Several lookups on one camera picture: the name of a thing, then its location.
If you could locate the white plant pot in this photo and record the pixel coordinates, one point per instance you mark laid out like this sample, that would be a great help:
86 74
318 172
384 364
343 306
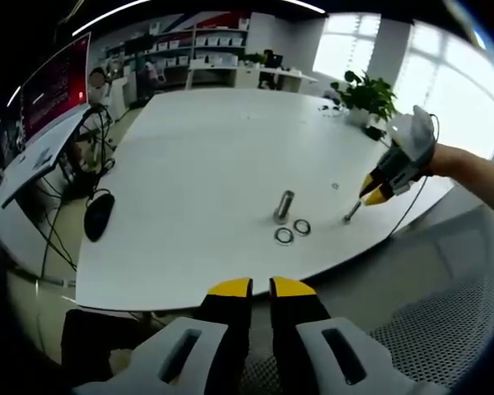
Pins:
359 117

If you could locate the white side desk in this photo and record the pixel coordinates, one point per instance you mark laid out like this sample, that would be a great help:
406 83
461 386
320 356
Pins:
37 164

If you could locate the black power adapter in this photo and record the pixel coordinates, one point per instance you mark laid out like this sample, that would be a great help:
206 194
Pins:
374 132

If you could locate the curved ceiling light strip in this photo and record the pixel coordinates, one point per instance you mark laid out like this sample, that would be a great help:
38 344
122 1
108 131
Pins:
82 28

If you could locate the large threaded steel stud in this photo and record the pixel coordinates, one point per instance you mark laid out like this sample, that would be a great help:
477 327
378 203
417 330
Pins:
284 205

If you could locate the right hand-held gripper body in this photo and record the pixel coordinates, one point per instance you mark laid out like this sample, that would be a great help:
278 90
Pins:
416 136

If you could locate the grey mesh office chair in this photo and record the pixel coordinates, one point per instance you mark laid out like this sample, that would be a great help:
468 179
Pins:
436 329

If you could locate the small threaded steel stud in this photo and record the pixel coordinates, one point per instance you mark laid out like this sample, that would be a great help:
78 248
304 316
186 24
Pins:
352 210

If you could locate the large steel washer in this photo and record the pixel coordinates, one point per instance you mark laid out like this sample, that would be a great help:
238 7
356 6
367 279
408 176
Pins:
276 234
295 227

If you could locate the person's dark trouser leg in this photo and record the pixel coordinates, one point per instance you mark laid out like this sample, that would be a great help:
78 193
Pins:
90 341

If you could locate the monitor with red screen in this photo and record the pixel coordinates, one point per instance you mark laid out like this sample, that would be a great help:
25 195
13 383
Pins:
53 94

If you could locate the white storage shelving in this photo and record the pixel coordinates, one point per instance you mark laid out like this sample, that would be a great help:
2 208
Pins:
214 41

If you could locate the white office desk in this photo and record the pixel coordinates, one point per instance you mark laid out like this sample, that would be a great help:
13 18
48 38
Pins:
247 76

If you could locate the black oval object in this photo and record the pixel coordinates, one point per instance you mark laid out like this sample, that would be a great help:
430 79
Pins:
99 216

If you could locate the green potted plant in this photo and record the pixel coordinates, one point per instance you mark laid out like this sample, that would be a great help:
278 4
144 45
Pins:
370 92

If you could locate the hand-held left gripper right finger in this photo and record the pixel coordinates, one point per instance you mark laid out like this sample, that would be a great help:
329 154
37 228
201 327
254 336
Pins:
296 317

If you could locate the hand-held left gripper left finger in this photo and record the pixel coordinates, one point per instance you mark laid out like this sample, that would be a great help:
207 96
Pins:
226 312

